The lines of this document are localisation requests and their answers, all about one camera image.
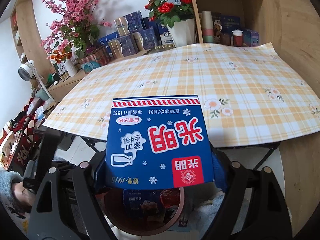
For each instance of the dark red trash bin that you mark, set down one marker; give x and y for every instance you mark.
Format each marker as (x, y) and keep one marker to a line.
(142, 222)

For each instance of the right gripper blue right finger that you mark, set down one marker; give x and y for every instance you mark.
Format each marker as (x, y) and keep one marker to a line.
(220, 166)

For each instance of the yellow plaid tablecloth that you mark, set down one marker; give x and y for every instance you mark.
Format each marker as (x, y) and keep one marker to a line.
(248, 96)

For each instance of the white rose vase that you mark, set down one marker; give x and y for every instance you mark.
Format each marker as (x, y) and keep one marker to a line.
(183, 33)

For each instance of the red paper cup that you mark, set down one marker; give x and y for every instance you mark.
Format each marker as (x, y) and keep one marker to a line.
(238, 40)

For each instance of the crushed red soda can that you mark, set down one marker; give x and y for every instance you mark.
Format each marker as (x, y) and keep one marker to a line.
(170, 198)

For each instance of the red rose bouquet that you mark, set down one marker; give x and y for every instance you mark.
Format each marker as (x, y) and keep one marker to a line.
(167, 12)

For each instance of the woven plaid basket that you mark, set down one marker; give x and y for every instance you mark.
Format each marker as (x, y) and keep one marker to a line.
(100, 57)

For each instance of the stacked pastel cups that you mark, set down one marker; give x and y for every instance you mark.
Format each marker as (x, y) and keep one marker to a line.
(207, 27)

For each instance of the orange flowers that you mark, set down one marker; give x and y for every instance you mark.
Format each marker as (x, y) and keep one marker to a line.
(59, 57)

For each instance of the person's left hand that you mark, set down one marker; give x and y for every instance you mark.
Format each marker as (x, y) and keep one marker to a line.
(22, 195)

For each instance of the white desk fan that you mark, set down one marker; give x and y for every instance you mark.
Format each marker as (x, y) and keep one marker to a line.
(27, 70)

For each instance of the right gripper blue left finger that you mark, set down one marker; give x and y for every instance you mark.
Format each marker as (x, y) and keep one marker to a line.
(100, 175)

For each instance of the blue gold tea box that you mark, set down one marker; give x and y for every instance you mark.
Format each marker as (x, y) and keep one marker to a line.
(123, 46)
(145, 39)
(129, 23)

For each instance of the blue Guangming ice cream box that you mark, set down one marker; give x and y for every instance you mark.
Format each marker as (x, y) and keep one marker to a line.
(130, 161)

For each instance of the white cylindrical vase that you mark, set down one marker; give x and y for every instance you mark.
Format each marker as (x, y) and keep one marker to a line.
(70, 67)

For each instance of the low wooden cabinet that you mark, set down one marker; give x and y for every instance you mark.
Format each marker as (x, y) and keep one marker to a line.
(59, 91)

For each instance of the wooden shelf unit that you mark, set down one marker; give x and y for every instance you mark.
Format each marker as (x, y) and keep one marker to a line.
(263, 16)

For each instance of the black folding table frame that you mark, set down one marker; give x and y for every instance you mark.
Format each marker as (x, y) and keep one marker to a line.
(169, 142)

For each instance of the pink cherry blossom bouquet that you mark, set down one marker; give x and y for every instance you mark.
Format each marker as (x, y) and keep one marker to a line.
(77, 31)

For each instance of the light blue fluffy robe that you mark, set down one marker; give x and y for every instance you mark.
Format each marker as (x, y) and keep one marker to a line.
(7, 179)

